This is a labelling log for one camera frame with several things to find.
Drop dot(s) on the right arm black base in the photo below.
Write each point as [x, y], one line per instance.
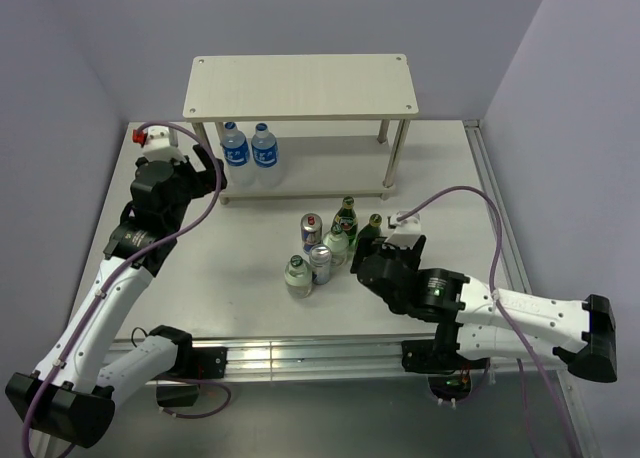
[449, 374]

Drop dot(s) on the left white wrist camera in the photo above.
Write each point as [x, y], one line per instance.
[156, 142]

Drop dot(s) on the blue-label water bottle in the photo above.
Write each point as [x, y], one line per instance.
[237, 155]
[265, 152]

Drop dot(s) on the right blue-label water bottle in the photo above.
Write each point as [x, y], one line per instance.
[265, 152]

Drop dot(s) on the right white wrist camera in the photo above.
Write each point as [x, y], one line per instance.
[403, 232]

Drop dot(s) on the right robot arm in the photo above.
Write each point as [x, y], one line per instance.
[475, 324]

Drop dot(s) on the energy drink can red tab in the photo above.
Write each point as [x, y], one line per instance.
[311, 226]

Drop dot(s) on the left blue-label water bottle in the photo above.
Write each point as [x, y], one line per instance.
[237, 155]

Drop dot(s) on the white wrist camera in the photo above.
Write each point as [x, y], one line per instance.
[156, 142]
[403, 232]

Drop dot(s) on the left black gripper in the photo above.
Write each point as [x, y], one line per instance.
[204, 183]

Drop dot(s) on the energy drink can silver top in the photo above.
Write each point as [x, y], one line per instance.
[320, 261]

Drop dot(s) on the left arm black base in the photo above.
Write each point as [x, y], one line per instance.
[203, 363]

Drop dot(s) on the white two-tier shelf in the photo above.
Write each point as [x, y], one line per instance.
[341, 120]

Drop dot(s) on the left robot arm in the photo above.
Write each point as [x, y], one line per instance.
[72, 394]

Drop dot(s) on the green Perrier bottle yellow label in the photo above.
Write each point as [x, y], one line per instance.
[370, 232]

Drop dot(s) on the clear soda water bottle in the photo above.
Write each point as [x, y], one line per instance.
[298, 277]
[337, 241]

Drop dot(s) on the aluminium frame rail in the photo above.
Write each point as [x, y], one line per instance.
[223, 283]

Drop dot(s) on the green Perrier bottle red label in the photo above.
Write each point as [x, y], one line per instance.
[347, 219]

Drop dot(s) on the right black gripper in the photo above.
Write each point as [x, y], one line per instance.
[412, 256]

